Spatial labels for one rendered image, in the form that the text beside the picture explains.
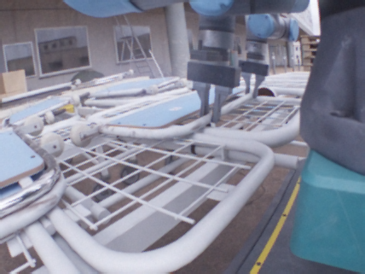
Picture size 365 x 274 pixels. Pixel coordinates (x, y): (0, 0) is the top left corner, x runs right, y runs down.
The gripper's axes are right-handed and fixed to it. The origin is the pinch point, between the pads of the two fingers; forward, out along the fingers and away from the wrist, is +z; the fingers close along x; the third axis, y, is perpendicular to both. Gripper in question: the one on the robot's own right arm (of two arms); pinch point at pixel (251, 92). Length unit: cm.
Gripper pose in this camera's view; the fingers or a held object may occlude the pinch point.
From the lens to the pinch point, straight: 100.5
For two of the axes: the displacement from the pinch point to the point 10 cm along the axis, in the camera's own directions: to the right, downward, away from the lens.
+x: 8.5, 2.5, -4.7
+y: -5.3, 3.1, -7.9
